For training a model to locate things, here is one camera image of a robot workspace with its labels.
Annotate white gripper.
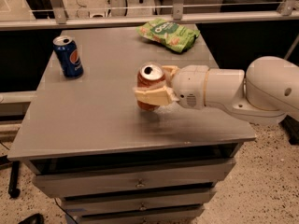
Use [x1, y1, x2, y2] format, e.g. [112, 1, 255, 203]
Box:
[134, 65, 209, 109]

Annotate red coke can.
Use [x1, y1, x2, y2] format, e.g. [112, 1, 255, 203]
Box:
[135, 61, 167, 112]

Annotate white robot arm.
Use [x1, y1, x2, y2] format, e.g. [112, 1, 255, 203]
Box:
[134, 56, 299, 124]

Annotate green rice chip bag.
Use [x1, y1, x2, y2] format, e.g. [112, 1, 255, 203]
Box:
[136, 19, 200, 53]

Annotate blue pepsi can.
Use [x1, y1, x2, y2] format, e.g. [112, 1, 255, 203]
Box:
[53, 35, 84, 78]

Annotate grey drawer cabinet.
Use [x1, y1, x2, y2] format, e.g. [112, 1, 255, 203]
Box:
[7, 23, 257, 224]

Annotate top grey drawer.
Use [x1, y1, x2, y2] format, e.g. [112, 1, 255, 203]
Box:
[33, 158, 235, 198]

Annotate grey drawer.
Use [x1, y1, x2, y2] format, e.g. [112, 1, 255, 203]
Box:
[33, 158, 235, 198]
[63, 188, 216, 216]
[78, 205, 203, 224]

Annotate bottom grey drawer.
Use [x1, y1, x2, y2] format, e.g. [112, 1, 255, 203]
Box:
[78, 205, 203, 224]

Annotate middle grey drawer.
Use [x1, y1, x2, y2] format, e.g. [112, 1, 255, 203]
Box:
[63, 188, 216, 216]

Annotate black stand leg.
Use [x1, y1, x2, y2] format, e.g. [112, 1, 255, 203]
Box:
[8, 161, 21, 199]

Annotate metal railing frame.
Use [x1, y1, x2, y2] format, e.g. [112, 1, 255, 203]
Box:
[0, 0, 298, 31]

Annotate black floor cable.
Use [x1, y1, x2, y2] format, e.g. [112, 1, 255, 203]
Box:
[53, 197, 78, 224]

